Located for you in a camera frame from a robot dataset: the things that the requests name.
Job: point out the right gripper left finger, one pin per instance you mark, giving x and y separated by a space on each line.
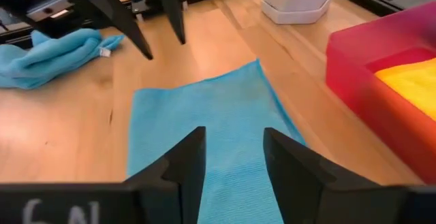
136 203

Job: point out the yellow microfiber towel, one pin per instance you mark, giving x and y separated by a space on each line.
412 84

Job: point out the red plastic bin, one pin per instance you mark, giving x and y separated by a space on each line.
357 91

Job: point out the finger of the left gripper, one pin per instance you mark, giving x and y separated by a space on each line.
173 6
109 9

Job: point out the white hexagonal plant pot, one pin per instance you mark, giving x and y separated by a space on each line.
296 2

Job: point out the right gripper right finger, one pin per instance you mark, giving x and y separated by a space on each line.
323 200

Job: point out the teal microfiber towel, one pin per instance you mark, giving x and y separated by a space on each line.
221 115
51 60

